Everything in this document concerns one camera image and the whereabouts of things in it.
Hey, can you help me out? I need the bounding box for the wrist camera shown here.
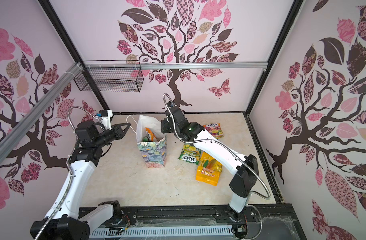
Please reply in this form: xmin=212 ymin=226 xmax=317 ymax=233
xmin=166 ymin=101 xmax=178 ymax=115
xmin=96 ymin=110 xmax=113 ymax=130

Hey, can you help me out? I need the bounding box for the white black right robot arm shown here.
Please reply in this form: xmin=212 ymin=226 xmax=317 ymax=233
xmin=161 ymin=101 xmax=259 ymax=221

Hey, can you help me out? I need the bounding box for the floral white paper bag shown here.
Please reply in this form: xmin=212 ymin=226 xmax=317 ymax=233
xmin=126 ymin=115 xmax=167 ymax=168

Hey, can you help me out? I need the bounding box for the white slotted cable duct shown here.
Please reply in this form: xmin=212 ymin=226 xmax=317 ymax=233
xmin=89 ymin=226 xmax=234 ymax=240

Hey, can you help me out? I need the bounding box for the black base frame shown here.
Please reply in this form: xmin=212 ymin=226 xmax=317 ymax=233
xmin=77 ymin=203 xmax=307 ymax=240

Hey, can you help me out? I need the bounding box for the rear aluminium rail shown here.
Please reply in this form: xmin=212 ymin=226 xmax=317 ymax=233
xmin=84 ymin=62 xmax=268 ymax=70

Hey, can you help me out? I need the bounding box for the right metal cable conduit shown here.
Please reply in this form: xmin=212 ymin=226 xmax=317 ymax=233
xmin=162 ymin=92 xmax=272 ymax=240

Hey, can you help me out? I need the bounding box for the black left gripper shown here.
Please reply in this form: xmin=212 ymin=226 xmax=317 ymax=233
xmin=94 ymin=122 xmax=132 ymax=148

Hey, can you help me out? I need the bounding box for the light green Fox's candy packet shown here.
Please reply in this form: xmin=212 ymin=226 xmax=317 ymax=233
xmin=178 ymin=144 xmax=202 ymax=165

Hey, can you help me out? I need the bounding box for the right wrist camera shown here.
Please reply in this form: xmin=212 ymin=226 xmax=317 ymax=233
xmin=166 ymin=101 xmax=178 ymax=115

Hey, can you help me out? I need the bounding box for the aluminium rail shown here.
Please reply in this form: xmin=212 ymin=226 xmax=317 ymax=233
xmin=84 ymin=62 xmax=268 ymax=70
xmin=0 ymin=63 xmax=82 ymax=165

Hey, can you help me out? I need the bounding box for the left aluminium rail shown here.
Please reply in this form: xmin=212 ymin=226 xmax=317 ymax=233
xmin=0 ymin=63 xmax=82 ymax=165

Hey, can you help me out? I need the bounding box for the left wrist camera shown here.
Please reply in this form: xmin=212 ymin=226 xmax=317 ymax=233
xmin=96 ymin=110 xmax=113 ymax=130

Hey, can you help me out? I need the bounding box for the orange red Fox's candy packet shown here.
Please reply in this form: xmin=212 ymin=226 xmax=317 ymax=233
xmin=145 ymin=128 xmax=158 ymax=142

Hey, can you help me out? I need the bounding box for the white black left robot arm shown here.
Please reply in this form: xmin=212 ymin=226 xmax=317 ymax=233
xmin=30 ymin=121 xmax=131 ymax=240

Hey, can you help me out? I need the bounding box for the yellow snack packet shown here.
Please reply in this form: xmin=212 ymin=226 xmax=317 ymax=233
xmin=196 ymin=152 xmax=223 ymax=186

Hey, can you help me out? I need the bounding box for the black wire basket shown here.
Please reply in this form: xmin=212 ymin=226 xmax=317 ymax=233
xmin=73 ymin=60 xmax=145 ymax=93

